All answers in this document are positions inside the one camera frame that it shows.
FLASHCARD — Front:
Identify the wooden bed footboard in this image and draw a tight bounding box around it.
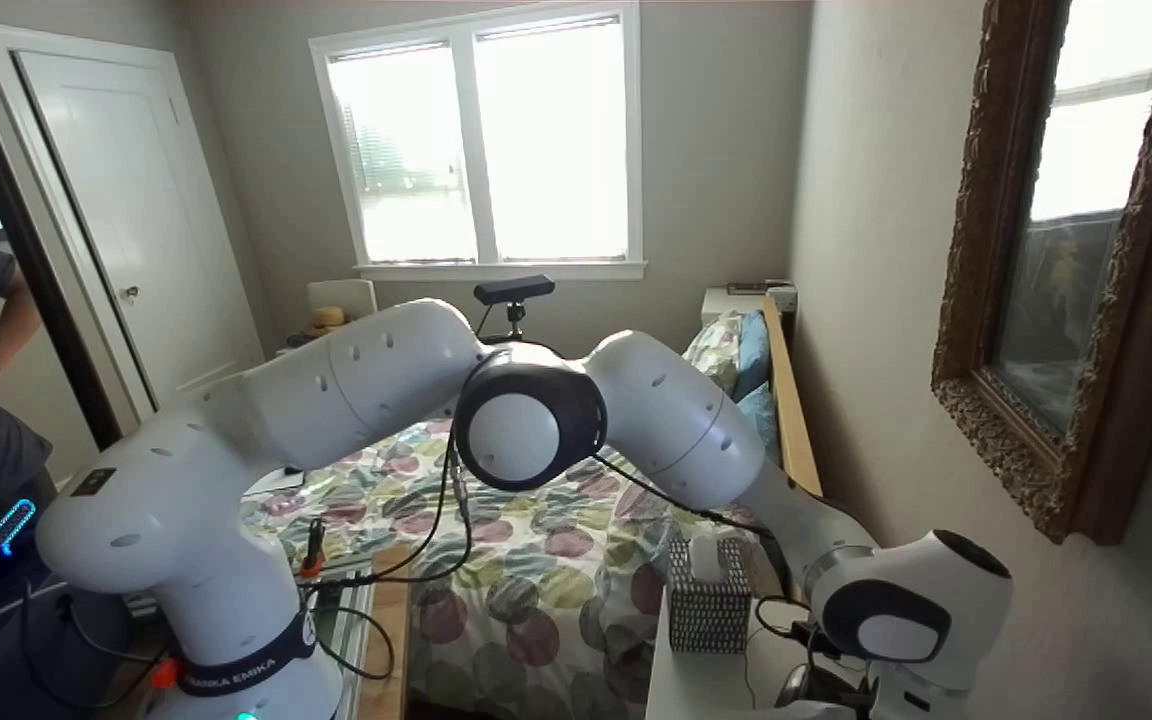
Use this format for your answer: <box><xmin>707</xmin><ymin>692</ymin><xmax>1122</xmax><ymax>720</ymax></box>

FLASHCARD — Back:
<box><xmin>359</xmin><ymin>584</ymin><xmax>413</xmax><ymax>720</ymax></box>

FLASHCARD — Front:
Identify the wooden bed headboard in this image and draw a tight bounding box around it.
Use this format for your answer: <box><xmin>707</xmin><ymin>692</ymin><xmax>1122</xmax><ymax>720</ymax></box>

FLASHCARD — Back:
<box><xmin>761</xmin><ymin>293</ymin><xmax>824</xmax><ymax>494</ymax></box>

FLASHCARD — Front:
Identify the white chair with yellow toy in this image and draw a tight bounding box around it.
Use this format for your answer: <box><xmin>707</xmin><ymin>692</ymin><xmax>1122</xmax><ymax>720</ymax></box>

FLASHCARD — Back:
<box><xmin>308</xmin><ymin>276</ymin><xmax>375</xmax><ymax>333</ymax></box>

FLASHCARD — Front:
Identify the blue pillow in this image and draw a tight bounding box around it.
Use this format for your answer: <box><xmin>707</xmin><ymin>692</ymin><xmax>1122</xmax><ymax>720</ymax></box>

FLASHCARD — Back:
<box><xmin>683</xmin><ymin>306</ymin><xmax>778</xmax><ymax>451</ymax></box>

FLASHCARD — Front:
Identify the white door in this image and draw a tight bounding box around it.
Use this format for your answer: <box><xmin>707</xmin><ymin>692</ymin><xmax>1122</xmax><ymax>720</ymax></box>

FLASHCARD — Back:
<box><xmin>0</xmin><ymin>23</ymin><xmax>262</xmax><ymax>421</ymax></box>

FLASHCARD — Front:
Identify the white framed window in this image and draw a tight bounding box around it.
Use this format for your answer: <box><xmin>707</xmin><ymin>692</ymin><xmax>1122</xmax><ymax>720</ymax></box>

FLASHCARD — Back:
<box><xmin>308</xmin><ymin>0</ymin><xmax>643</xmax><ymax>278</ymax></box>

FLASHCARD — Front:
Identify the white bedside cabinet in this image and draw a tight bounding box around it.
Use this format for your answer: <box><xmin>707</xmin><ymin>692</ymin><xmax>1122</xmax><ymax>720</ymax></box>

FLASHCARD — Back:
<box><xmin>643</xmin><ymin>593</ymin><xmax>805</xmax><ymax>720</ymax></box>

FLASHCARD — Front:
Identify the patterned tissue box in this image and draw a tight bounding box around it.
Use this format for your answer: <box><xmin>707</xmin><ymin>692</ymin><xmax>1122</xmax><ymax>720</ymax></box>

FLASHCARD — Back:
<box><xmin>666</xmin><ymin>530</ymin><xmax>752</xmax><ymax>651</ymax></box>

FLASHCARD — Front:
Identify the ornate framed mirror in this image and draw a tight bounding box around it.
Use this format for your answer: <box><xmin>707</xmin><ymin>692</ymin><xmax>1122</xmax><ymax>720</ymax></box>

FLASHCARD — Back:
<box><xmin>931</xmin><ymin>0</ymin><xmax>1152</xmax><ymax>542</ymax></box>

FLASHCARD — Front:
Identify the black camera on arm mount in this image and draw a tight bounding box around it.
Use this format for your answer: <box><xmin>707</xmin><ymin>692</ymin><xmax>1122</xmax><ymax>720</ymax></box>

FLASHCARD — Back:
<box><xmin>471</xmin><ymin>276</ymin><xmax>554</xmax><ymax>342</ymax></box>

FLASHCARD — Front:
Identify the floral bed cover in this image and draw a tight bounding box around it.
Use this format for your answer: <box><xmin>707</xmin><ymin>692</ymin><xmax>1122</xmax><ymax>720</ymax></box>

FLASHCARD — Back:
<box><xmin>245</xmin><ymin>414</ymin><xmax>773</xmax><ymax>720</ymax></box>

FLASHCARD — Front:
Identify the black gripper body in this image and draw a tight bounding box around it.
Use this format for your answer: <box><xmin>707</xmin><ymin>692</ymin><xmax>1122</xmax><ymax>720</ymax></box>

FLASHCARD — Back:
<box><xmin>789</xmin><ymin>619</ymin><xmax>882</xmax><ymax>720</ymax></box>

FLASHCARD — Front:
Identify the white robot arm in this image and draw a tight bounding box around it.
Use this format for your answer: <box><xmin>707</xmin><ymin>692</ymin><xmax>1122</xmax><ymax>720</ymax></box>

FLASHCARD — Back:
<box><xmin>37</xmin><ymin>298</ymin><xmax>1013</xmax><ymax>720</ymax></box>

